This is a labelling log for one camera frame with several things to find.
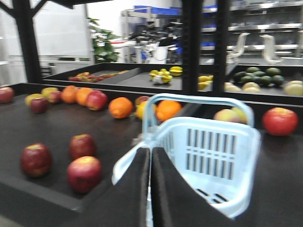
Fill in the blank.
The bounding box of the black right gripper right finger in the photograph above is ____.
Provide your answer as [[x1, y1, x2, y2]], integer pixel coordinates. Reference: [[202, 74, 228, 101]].
[[151, 147, 237, 227]]

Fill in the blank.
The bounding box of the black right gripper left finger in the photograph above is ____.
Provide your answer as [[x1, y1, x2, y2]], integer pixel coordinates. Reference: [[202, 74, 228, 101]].
[[75, 148, 150, 227]]

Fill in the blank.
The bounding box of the red apple yellow top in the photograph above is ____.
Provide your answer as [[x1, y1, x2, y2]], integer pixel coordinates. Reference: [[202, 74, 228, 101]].
[[67, 156, 102, 193]]

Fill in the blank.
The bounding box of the orange fruit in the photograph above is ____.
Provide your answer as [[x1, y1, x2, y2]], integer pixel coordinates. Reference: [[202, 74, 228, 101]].
[[61, 85, 78, 104], [76, 87, 93, 106], [108, 97, 133, 119], [156, 100, 182, 122]]

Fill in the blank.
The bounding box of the pale peach fruit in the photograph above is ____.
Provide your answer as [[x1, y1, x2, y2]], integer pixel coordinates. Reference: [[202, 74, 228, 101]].
[[213, 109, 240, 122]]

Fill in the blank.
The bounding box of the red apple by oranges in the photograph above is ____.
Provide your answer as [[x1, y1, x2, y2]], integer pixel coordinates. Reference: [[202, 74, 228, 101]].
[[86, 90, 108, 111]]

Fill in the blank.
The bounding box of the white garlic bulb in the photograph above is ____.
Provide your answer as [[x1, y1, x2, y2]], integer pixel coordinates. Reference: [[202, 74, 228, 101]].
[[152, 75, 163, 84]]

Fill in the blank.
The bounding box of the small dark red apple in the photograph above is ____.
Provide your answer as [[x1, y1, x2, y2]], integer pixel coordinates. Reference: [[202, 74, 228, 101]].
[[30, 97, 49, 114]]

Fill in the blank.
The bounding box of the bright red apple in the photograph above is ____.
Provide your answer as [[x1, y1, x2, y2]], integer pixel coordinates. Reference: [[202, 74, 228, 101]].
[[262, 107, 299, 136]]

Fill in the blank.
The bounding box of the green potted plant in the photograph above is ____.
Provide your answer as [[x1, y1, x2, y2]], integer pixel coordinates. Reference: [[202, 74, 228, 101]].
[[87, 17, 120, 63]]

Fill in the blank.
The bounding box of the black produce stand frame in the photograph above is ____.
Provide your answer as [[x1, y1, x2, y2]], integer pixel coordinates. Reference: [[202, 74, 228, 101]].
[[0, 0, 303, 211]]

